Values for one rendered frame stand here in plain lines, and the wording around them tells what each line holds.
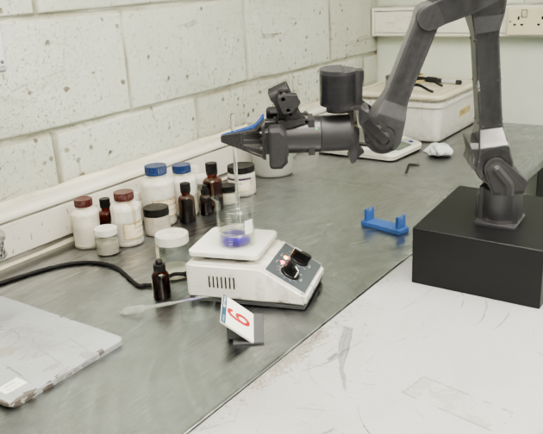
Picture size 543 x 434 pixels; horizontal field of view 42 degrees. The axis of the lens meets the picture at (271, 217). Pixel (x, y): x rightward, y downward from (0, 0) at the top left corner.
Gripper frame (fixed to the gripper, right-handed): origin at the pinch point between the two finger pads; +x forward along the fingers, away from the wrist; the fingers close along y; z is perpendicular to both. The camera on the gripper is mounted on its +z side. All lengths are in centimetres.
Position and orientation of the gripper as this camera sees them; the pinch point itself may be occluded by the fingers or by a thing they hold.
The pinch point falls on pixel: (242, 137)
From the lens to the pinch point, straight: 112.0
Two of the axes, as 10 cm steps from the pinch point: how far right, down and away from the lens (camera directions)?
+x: -10.0, 0.5, -0.1
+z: -0.4, -9.4, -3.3
